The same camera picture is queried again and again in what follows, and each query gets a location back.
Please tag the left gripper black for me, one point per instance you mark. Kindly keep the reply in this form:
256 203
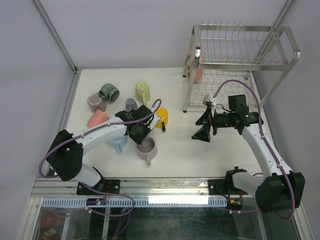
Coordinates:
147 126

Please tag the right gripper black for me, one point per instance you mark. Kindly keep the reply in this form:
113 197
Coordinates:
203 134

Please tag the lilac ribbed mug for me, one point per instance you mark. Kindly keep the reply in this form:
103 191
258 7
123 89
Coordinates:
147 150

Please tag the pink tall tumbler cup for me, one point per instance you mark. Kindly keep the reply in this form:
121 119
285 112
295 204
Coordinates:
198 75

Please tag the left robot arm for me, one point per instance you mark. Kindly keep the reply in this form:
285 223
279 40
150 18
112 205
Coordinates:
66 153

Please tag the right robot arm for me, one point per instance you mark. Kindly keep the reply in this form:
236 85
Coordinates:
280 188

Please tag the steel dish rack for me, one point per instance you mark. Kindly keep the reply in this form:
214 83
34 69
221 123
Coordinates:
236 51

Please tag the slate blue small mug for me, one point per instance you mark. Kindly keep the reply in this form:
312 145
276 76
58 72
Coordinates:
130 105

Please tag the pale yellow mug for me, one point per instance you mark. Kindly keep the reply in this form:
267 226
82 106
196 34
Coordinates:
142 92

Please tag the light blue mug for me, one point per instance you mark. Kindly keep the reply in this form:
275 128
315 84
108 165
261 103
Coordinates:
118 143

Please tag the pink tumbler cup left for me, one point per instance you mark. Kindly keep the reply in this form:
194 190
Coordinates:
97 118

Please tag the dark green glazed mug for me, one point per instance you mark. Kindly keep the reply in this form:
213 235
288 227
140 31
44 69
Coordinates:
109 93

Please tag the mauve upside-down mug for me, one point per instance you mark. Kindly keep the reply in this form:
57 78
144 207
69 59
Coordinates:
95 102

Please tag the yellow mug black handle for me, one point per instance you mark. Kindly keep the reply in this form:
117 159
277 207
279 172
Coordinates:
164 119

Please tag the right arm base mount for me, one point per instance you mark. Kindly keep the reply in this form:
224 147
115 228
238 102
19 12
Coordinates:
237 181

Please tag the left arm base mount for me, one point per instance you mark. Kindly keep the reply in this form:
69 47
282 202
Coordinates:
103 187

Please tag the aluminium mounting rail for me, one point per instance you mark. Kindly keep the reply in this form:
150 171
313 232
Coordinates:
131 186

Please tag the white slotted cable duct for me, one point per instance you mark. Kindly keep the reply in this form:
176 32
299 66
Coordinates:
138 202

